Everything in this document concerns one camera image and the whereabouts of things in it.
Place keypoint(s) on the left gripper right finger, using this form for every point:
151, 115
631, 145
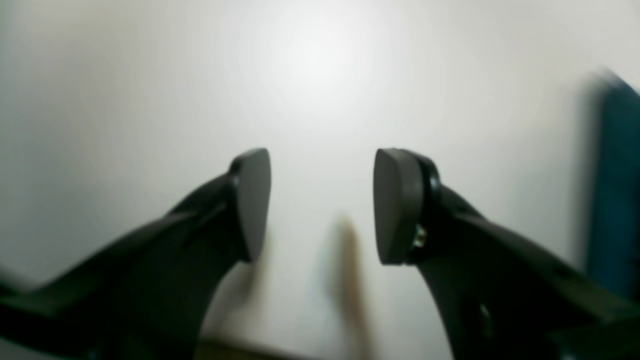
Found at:
499, 295

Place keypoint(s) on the dark blue T-shirt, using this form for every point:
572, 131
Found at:
613, 248

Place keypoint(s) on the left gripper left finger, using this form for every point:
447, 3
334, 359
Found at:
145, 296

